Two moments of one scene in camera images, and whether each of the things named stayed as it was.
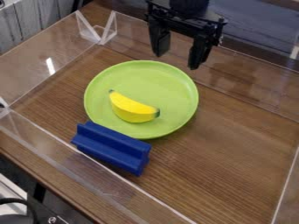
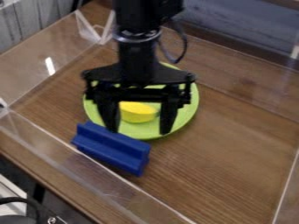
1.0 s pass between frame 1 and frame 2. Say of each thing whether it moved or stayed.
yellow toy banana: stayed
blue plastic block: stayed
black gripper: moved
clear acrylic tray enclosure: stayed
